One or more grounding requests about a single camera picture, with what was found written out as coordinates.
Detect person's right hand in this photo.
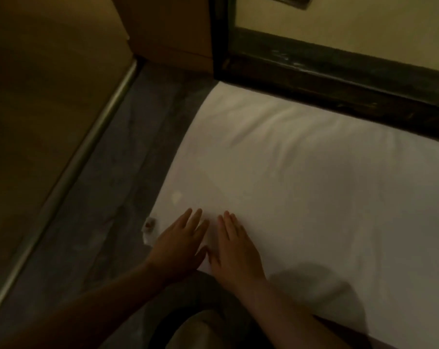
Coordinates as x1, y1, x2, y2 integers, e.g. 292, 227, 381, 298
206, 210, 267, 292

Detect person's left hand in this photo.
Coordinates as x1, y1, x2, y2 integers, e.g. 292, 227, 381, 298
144, 208, 210, 285

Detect white towel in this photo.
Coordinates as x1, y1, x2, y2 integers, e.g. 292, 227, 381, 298
142, 81, 439, 349

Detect person's right forearm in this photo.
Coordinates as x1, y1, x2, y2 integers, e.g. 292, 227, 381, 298
237, 278, 351, 349

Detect black marble threshold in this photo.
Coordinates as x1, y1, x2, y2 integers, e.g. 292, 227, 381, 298
214, 27, 439, 145

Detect perforated white bath mat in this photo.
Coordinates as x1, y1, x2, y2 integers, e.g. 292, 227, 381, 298
257, 0, 313, 11

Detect black door frame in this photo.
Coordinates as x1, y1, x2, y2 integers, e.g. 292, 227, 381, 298
208, 0, 238, 81

